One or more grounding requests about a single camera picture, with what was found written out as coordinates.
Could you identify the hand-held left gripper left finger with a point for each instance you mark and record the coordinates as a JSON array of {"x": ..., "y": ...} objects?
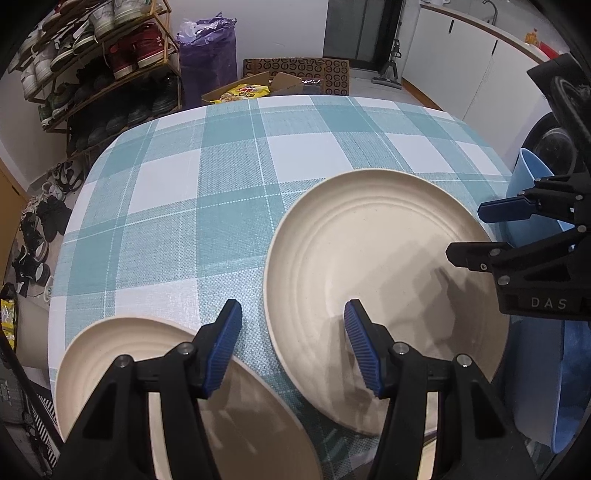
[{"x": 224, "y": 350}]

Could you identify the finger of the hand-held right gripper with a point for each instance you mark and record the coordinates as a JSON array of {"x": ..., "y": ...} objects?
[
  {"x": 480, "y": 256},
  {"x": 503, "y": 210}
]

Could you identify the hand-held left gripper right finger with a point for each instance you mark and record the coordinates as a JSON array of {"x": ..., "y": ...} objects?
[{"x": 364, "y": 350}]

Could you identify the light blue bowl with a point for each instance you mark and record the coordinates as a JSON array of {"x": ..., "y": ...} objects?
[{"x": 531, "y": 166}]

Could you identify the cream round plate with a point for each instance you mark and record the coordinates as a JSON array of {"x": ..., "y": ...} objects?
[
  {"x": 258, "y": 429},
  {"x": 369, "y": 254}
]

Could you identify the dark blue bowl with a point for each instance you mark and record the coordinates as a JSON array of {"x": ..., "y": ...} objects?
[{"x": 540, "y": 392}]

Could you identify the white washing machine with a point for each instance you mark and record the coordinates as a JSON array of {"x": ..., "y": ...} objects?
[{"x": 549, "y": 143}]

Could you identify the white base cabinets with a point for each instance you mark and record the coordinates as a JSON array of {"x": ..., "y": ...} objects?
[{"x": 461, "y": 60}]

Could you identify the red box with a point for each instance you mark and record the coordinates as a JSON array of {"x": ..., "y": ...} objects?
[{"x": 547, "y": 48}]

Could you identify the teal checked tablecloth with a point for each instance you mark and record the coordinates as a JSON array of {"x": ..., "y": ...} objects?
[{"x": 184, "y": 184}]

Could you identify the yellow bottle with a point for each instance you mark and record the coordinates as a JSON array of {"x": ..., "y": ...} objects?
[{"x": 532, "y": 38}]

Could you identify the chrome faucet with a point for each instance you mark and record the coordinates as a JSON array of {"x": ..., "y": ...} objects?
[{"x": 491, "y": 9}]

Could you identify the bin of yellow snack packets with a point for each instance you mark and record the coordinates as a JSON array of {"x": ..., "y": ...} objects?
[{"x": 7, "y": 318}]

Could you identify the scattered dark shoes pile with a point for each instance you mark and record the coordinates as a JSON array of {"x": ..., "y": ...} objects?
[{"x": 41, "y": 221}]

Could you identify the silver foil tray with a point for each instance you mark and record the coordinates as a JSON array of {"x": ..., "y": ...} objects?
[{"x": 311, "y": 85}]

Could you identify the patterned flat cardboard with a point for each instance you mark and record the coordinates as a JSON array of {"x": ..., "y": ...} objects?
[{"x": 323, "y": 69}]

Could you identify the black-framed glass sliding door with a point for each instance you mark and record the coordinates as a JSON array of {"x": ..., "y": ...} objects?
[{"x": 355, "y": 27}]

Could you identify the open cardboard box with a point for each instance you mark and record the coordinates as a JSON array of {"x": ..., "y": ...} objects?
[{"x": 281, "y": 83}]

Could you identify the yellow snack packet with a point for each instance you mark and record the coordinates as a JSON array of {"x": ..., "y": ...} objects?
[{"x": 244, "y": 91}]

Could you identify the bamboo shoe rack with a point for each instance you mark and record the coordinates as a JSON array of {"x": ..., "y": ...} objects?
[{"x": 83, "y": 94}]

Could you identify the purple plastic bag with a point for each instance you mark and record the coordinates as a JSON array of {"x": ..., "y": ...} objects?
[{"x": 207, "y": 55}]

